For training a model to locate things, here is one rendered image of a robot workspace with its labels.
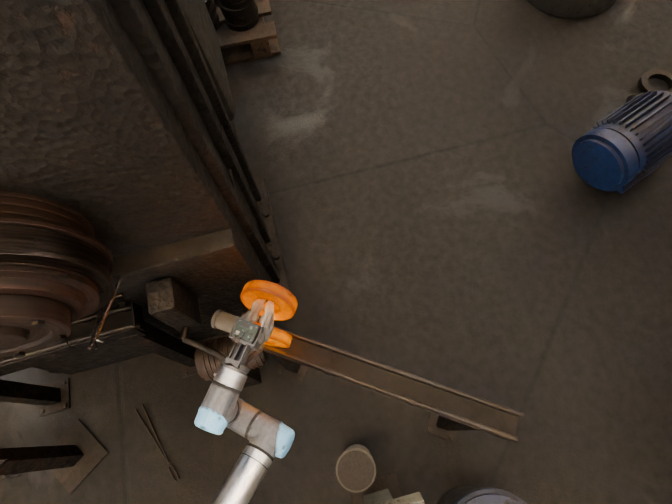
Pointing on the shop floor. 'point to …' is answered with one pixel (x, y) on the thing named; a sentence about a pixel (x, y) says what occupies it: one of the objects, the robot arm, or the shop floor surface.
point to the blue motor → (626, 143)
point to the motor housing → (206, 363)
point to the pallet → (244, 29)
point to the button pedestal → (386, 493)
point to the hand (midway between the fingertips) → (268, 298)
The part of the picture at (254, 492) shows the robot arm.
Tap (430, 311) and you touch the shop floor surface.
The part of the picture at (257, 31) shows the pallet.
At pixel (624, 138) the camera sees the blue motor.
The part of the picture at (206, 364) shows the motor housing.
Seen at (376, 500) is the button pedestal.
